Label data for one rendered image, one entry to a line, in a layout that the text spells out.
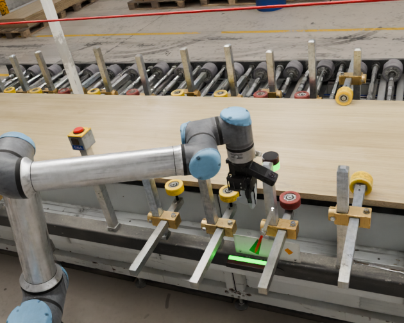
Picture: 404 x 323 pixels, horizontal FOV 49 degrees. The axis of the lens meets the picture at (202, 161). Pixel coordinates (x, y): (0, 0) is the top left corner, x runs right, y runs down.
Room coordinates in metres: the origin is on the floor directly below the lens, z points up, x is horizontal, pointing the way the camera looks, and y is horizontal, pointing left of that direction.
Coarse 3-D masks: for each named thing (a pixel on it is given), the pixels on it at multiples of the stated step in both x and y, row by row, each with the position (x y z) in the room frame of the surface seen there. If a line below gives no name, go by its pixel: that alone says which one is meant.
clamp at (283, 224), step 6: (264, 222) 1.26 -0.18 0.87; (282, 222) 1.24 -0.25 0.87; (288, 222) 1.23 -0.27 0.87; (270, 228) 1.23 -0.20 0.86; (276, 228) 1.22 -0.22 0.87; (282, 228) 1.21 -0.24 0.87; (288, 228) 1.20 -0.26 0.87; (294, 228) 1.19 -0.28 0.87; (270, 234) 1.23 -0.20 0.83; (288, 234) 1.20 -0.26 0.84; (294, 234) 1.19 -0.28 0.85
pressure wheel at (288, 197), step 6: (288, 192) 1.36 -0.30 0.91; (294, 192) 1.35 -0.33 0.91; (282, 198) 1.33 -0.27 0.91; (288, 198) 1.32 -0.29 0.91; (294, 198) 1.32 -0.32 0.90; (300, 198) 1.31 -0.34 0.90; (282, 204) 1.31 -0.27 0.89; (288, 204) 1.29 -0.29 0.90; (294, 204) 1.29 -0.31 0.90; (300, 204) 1.31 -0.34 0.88
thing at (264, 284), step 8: (288, 216) 1.28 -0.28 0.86; (280, 232) 1.20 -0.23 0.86; (280, 240) 1.16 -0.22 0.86; (272, 248) 1.13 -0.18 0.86; (280, 248) 1.12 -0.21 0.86; (272, 256) 1.09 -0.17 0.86; (272, 264) 1.06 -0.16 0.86; (264, 272) 1.03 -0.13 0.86; (272, 272) 1.02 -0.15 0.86; (264, 280) 1.00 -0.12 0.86; (264, 288) 0.96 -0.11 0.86
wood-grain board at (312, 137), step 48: (0, 96) 3.07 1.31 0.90; (48, 96) 2.88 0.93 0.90; (96, 96) 2.71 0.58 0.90; (144, 96) 2.56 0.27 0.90; (48, 144) 2.18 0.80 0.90; (96, 144) 2.07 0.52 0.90; (144, 144) 1.97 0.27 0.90; (288, 144) 1.70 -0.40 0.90; (336, 144) 1.63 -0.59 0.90; (384, 144) 1.55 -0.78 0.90; (336, 192) 1.31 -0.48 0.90; (384, 192) 1.25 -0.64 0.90
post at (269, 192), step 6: (264, 162) 1.26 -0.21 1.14; (270, 162) 1.25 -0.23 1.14; (270, 168) 1.23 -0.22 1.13; (264, 186) 1.24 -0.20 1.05; (270, 186) 1.23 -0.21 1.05; (264, 192) 1.24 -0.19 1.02; (270, 192) 1.23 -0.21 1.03; (264, 198) 1.24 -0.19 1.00; (270, 198) 1.23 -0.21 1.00; (270, 204) 1.23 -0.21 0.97; (276, 204) 1.25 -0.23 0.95; (276, 210) 1.25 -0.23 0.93; (276, 216) 1.24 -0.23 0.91; (270, 222) 1.24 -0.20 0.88; (276, 222) 1.23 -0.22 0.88
